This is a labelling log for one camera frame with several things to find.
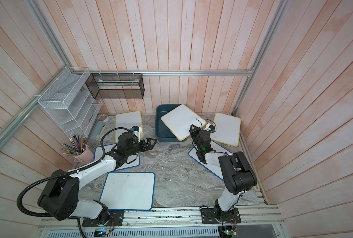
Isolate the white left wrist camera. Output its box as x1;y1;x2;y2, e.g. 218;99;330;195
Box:
130;126;143;142

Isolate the yellow-framed whiteboard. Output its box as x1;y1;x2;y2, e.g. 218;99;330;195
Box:
210;113;241;147
115;111;144;139

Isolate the blue-framed whiteboard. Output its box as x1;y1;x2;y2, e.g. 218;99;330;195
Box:
94;144;140;171
99;172;156;211
188;141;231;181

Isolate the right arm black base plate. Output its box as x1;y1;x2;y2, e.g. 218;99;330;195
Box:
199;205;241;225

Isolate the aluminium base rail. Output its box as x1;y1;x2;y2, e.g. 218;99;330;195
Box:
37;205;284;231

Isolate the teal plastic storage box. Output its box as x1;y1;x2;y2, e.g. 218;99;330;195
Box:
155;104;186;142

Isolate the small clear tape roll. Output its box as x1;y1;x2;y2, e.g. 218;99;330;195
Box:
97;114;109;123

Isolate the yellow-framed whiteboard far right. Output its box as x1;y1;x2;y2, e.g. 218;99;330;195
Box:
210;113;241;147

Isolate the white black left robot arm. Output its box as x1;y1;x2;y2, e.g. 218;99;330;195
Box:
37;131;157;225

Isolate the aluminium horizontal wall rail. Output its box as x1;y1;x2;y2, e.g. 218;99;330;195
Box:
71;67;253;77

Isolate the light blue stapler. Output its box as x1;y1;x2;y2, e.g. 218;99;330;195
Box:
90;121;105;140

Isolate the black corrugated cable conduit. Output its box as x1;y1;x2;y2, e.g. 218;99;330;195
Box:
16;126;133;217

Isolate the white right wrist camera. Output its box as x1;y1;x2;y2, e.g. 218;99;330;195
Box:
204;124;216;133

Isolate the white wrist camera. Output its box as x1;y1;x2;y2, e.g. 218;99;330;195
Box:
130;126;143;142
204;124;216;133

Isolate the pink pencil cup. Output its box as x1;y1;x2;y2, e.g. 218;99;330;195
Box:
74;145;94;165

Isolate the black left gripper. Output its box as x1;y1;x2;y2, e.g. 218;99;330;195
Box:
126;137;158;157

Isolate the white wire wall shelf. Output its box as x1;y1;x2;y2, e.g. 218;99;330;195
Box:
38;67;102;138

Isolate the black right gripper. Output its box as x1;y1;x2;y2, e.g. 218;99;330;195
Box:
190;124;203;153

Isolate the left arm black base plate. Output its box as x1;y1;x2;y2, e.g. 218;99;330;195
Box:
82;209;125;228

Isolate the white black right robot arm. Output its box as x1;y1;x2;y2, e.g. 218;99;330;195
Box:
189;124;257;224

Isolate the black mesh wall basket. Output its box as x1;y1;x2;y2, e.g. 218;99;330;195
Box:
86;73;145;100

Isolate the yellow-framed whiteboard far left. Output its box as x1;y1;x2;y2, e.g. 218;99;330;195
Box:
115;111;144;139

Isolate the yellow-framed whiteboard placed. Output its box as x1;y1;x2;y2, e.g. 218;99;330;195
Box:
161;104;207;141

